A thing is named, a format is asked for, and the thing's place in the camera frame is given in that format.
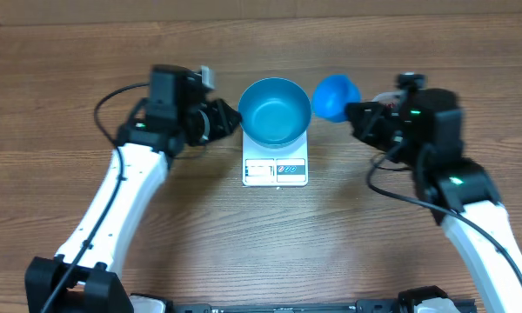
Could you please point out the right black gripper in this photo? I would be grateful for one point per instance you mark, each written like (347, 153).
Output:
(377, 115)

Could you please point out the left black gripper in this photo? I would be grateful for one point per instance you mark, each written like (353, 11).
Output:
(222, 111)

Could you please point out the blue plastic measuring scoop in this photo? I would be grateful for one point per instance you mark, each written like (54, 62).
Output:
(332, 95)

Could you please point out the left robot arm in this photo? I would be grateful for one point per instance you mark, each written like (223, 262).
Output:
(84, 275)

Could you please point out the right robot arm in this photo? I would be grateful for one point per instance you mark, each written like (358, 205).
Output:
(424, 131)

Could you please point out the blue metal bowl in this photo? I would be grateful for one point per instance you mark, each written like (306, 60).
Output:
(275, 112)

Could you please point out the white digital kitchen scale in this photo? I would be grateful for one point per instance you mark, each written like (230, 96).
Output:
(284, 166)

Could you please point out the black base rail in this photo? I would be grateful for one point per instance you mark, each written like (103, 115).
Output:
(283, 308)

